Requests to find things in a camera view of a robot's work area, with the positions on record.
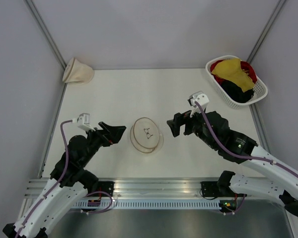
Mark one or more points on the white slotted cable duct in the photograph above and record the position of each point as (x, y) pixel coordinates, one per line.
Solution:
(160, 204)

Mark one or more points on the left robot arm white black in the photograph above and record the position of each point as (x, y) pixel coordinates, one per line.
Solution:
(68, 183)

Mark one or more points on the white plastic laundry basket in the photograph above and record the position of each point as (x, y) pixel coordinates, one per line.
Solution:
(260, 89)

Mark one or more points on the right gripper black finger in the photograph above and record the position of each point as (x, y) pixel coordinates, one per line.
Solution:
(181, 118)
(175, 126)

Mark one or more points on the yellow bra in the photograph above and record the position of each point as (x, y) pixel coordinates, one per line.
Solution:
(230, 70)

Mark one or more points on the red bra in basket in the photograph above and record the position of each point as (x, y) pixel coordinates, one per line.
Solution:
(246, 67)

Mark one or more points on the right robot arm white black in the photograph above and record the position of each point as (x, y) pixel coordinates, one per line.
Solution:
(282, 181)

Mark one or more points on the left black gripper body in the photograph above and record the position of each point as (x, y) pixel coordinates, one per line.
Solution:
(97, 139)

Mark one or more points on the aluminium mounting rail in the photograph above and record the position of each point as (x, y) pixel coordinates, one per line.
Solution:
(150, 187)

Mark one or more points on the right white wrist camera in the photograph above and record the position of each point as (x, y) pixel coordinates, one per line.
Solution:
(198, 101)

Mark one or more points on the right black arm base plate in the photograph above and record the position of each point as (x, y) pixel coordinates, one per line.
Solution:
(213, 189)

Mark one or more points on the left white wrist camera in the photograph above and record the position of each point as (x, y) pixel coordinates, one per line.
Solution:
(83, 122)

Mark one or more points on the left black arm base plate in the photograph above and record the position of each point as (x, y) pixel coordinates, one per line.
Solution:
(103, 189)

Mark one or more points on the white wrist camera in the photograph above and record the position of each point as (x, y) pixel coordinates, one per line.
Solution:
(198, 101)
(83, 122)

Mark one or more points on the black bra in basket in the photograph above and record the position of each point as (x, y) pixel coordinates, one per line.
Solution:
(236, 92)

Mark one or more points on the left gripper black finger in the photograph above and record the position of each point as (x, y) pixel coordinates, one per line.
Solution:
(105, 129)
(114, 133)

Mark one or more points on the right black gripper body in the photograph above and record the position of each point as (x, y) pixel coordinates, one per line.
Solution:
(193, 125)

